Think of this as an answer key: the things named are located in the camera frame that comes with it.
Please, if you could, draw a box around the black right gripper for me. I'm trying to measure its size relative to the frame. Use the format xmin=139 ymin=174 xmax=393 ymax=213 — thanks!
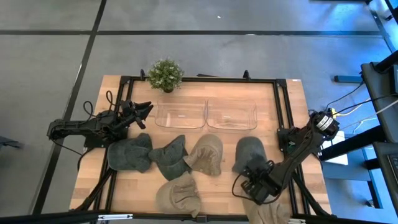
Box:
xmin=241 ymin=160 xmax=281 ymax=206

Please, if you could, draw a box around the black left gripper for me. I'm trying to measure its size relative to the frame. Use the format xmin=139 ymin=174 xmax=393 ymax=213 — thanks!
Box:
xmin=116 ymin=99 xmax=154 ymax=130

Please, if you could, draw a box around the dark green cap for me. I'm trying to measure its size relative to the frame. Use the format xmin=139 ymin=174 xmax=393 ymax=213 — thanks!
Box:
xmin=107 ymin=133 xmax=154 ymax=174
xmin=148 ymin=134 xmax=193 ymax=182
xmin=231 ymin=136 xmax=269 ymax=175

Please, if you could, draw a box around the beige corduroy cap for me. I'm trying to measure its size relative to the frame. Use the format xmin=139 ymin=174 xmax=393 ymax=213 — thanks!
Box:
xmin=183 ymin=133 xmax=224 ymax=177
xmin=241 ymin=195 xmax=292 ymax=224
xmin=155 ymin=172 xmax=202 ymax=218

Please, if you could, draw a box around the clear plastic bin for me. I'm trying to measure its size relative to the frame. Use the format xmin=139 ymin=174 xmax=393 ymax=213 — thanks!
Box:
xmin=206 ymin=98 xmax=259 ymax=131
xmin=154 ymin=96 xmax=208 ymax=130

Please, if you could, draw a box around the small green potted plant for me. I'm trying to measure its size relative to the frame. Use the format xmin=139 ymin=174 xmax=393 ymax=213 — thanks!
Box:
xmin=147 ymin=58 xmax=185 ymax=93

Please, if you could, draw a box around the black office desk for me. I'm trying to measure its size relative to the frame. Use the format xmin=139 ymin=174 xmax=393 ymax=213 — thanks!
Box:
xmin=360 ymin=60 xmax=398 ymax=144
xmin=373 ymin=141 xmax=398 ymax=215

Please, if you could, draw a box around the computer keyboard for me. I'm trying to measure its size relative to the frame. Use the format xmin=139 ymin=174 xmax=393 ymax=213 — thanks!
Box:
xmin=387 ymin=152 xmax=398 ymax=187

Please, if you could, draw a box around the blue floor bar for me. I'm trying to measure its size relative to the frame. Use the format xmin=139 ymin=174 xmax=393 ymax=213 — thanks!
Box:
xmin=334 ymin=75 xmax=363 ymax=84

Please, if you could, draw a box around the yellow floor cable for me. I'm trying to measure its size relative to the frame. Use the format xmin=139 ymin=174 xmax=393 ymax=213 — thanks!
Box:
xmin=330 ymin=98 xmax=373 ymax=118

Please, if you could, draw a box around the white floor cable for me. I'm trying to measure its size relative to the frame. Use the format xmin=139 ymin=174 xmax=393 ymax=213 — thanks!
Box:
xmin=340 ymin=100 xmax=398 ymax=131

